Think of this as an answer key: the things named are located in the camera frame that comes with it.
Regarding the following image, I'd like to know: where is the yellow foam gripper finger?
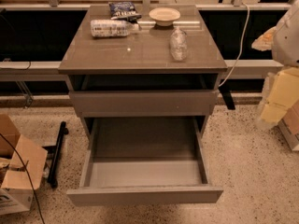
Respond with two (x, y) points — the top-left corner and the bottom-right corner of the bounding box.
(251, 27), (276, 51)

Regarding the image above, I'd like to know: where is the clear plastic water bottle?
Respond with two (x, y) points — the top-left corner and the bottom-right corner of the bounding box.
(169, 27), (188, 61)

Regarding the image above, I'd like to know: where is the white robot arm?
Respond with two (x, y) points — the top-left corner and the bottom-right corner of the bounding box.
(251, 1), (299, 130)

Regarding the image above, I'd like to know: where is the grey drawer cabinet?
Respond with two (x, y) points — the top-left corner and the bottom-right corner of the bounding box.
(59, 6), (227, 133)

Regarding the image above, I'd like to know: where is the white labelled plastic bottle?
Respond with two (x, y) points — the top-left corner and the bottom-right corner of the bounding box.
(90, 20), (139, 37)

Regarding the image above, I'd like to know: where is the open bottom drawer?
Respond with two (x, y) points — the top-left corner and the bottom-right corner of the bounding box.
(67, 117), (223, 206)

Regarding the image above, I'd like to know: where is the closed middle drawer front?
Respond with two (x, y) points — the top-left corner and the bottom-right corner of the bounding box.
(69, 91), (217, 117)

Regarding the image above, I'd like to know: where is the black table leg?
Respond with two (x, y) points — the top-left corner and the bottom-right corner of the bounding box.
(219, 84), (235, 110)

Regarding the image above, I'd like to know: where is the cardboard box right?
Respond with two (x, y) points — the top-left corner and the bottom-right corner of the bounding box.
(278, 101), (299, 151)

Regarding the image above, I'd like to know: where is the cream ceramic bowl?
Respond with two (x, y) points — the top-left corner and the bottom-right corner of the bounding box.
(149, 7), (180, 26)

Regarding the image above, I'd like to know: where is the blue chip bag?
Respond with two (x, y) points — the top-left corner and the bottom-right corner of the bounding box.
(109, 2), (141, 21)

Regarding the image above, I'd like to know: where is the black metal stand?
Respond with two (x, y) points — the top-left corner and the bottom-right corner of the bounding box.
(45, 121), (69, 189)

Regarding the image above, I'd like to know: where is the open cardboard box left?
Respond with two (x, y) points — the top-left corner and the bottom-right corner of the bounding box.
(0, 114), (48, 215)

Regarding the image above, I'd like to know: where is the white cable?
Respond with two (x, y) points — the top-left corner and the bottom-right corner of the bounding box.
(218, 3), (251, 89)

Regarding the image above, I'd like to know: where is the black cable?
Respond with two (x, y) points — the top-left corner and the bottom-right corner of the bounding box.
(0, 133), (47, 224)

